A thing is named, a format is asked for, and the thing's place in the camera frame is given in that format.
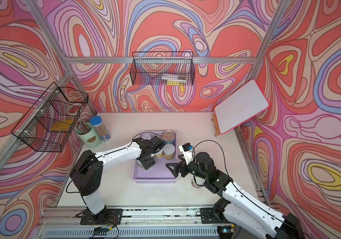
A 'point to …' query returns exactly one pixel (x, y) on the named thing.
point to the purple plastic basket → (158, 173)
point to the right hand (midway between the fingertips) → (174, 164)
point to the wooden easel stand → (217, 131)
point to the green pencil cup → (87, 135)
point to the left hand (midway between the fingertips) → (145, 158)
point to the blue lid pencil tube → (96, 121)
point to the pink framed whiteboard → (247, 102)
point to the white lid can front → (146, 137)
